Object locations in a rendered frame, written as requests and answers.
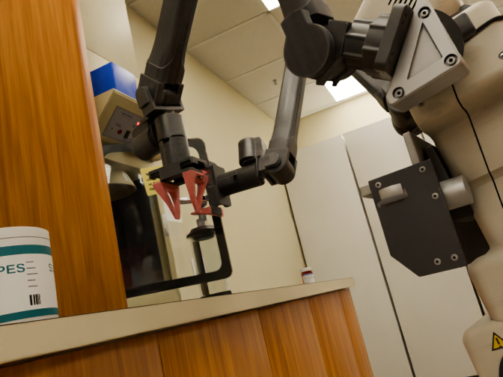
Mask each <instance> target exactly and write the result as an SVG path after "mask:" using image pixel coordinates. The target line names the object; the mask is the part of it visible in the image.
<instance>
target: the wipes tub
mask: <svg viewBox="0 0 503 377"><path fill-rule="evenodd" d="M58 316H59V314H58V302H57V295H56V288H55V276H54V270H53V263H52V252H51V247H50V241H49V231H48V230H45V229H43V228H39V227H3V228H0V325H6V324H11V323H17V322H27V321H34V320H39V319H50V318H55V317H58Z"/></svg>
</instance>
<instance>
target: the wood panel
mask: <svg viewBox="0 0 503 377"><path fill-rule="evenodd" d="M3 227H39V228H43V229H45V230H48V231H49V241H50V247H51V252H52V263H53V270H54V276H55V288H56V295H57V302H58V314H59V316H58V317H62V316H72V315H78V314H83V313H94V312H100V311H106V310H116V309H122V308H128V306H127V300H126V292H125V287H124V278H123V273H122V268H121V260H120V254H119V250H118V241H117V236H116V231H115V223H114V218H113V212H112V204H111V199H110V194H109V185H108V180H107V176H106V166H105V162H104V157H103V149H102V143H101V138H100V130H99V125H98V119H97V111H96V106H95V101H94V92H93V88H92V83H91V74H90V69H89V64H88V55H87V50H86V45H85V37H84V31H83V27H82V18H81V14H80V8H79V0H0V228H3Z"/></svg>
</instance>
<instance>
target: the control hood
mask: <svg viewBox="0 0 503 377"><path fill-rule="evenodd" d="M94 101H95V106H96V111H97V119H98V125H99V130H100V138H101V143H102V144H113V143H123V142H120V141H116V140H115V139H112V138H108V137H106V136H104V135H102V134H103V132H104V130H105V128H106V126H107V124H108V122H109V120H110V118H111V116H112V114H113V113H114V111H115V109H116V107H117V106H119V107H121V108H124V109H126V110H127V111H130V112H132V113H134V114H137V115H138V116H140V117H144V115H143V113H142V110H141V108H139V107H138V103H137V100H136V99H133V98H132V97H130V96H128V95H126V94H124V93H122V92H120V91H118V90H116V89H114V88H112V89H111V90H109V91H106V92H104V93H102V94H100V95H98V96H95V97H94Z"/></svg>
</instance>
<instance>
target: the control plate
mask: <svg viewBox="0 0 503 377"><path fill-rule="evenodd" d="M141 119H143V117H140V116H138V115H137V114H134V113H132V112H130V111H127V110H126V109H124V108H121V107H119V106H117V107H116V109H115V111H114V113H113V114H112V116H111V118H110V120H109V122H108V124H107V126H106V128H105V130H104V132H103V134H102V135H104V136H106V137H108V138H112V139H115V140H116V141H120V142H123V143H125V142H132V140H133V138H132V130H133V129H134V128H136V127H137V122H139V123H140V122H141ZM112 127H114V130H112V131H111V128H112ZM119 129H121V130H122V133H121V134H118V130H119ZM127 130H129V131H131V133H130V134H129V137H128V139H125V138H124V135H125V133H126V131H127Z"/></svg>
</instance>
